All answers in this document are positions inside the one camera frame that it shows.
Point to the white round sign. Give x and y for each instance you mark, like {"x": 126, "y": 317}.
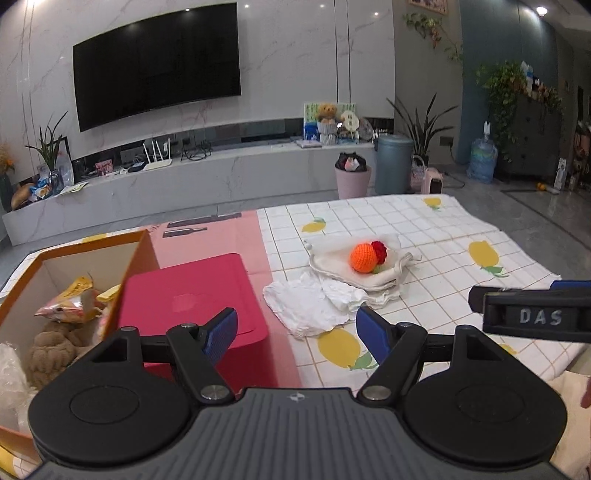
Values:
{"x": 350, "y": 122}

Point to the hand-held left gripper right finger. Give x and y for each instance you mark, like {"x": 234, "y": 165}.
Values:
{"x": 371, "y": 334}

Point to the bagged bread loaf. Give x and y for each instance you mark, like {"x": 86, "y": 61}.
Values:
{"x": 25, "y": 196}

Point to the teddy bear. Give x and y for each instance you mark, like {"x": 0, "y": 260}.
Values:
{"x": 328, "y": 122}

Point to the person's right forearm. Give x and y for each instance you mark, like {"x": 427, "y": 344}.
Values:
{"x": 570, "y": 415}

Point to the dark storage cabinet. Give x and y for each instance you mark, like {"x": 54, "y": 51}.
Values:
{"x": 535, "y": 138}

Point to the red crochet flower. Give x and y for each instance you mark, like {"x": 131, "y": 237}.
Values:
{"x": 379, "y": 250}

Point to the small pink card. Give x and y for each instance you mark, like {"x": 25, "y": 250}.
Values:
{"x": 104, "y": 167}

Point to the white marble tv cabinet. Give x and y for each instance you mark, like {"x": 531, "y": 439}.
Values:
{"x": 207, "y": 184}

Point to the black wall television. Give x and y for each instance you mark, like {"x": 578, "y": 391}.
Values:
{"x": 157, "y": 64}

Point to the orange dried flowers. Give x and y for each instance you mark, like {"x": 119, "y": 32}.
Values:
{"x": 5, "y": 170}

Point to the orange cardboard box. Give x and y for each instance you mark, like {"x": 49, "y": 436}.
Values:
{"x": 51, "y": 265}

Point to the pink space heater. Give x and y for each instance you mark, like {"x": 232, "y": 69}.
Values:
{"x": 433, "y": 182}

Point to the small black box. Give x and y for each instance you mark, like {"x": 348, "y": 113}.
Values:
{"x": 136, "y": 167}

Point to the yellow packet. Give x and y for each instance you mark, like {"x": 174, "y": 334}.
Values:
{"x": 108, "y": 293}

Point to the pink table mat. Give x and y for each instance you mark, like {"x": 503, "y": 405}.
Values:
{"x": 221, "y": 230}

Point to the green plant in glass vase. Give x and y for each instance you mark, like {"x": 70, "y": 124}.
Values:
{"x": 51, "y": 147}

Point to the hanging vine plant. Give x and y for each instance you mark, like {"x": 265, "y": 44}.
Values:
{"x": 434, "y": 27}

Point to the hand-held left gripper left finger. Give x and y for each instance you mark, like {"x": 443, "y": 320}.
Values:
{"x": 220, "y": 334}

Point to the clear plastic bag white contents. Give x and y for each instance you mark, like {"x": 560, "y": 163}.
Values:
{"x": 14, "y": 383}

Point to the orange crochet ball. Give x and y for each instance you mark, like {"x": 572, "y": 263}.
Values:
{"x": 364, "y": 258}

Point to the blue green picture card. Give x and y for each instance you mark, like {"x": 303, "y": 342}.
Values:
{"x": 310, "y": 122}

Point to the blue water jug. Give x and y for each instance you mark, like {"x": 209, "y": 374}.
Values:
{"x": 482, "y": 159}

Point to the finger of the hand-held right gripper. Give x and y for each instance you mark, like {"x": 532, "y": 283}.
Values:
{"x": 498, "y": 318}
{"x": 572, "y": 284}

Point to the white crumpled cloth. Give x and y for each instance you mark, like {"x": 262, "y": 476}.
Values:
{"x": 300, "y": 304}

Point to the trailing green vine plant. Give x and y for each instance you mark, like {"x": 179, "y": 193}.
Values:
{"x": 503, "y": 87}

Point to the orange snack packet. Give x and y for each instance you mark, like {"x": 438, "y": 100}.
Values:
{"x": 69, "y": 304}

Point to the brown plush towel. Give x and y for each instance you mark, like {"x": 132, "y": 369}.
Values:
{"x": 51, "y": 350}

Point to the pink trash can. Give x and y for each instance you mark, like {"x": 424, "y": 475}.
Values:
{"x": 353, "y": 182}

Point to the grey-blue trash can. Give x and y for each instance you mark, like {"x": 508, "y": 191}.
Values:
{"x": 393, "y": 166}

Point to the red box lid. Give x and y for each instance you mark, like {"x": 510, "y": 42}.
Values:
{"x": 194, "y": 286}

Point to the loose papers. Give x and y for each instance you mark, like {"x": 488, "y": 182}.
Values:
{"x": 71, "y": 188}

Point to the white wifi router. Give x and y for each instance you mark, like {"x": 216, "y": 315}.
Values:
{"x": 157, "y": 162}

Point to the long-leaf potted plant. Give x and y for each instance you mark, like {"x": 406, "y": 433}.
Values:
{"x": 422, "y": 129}

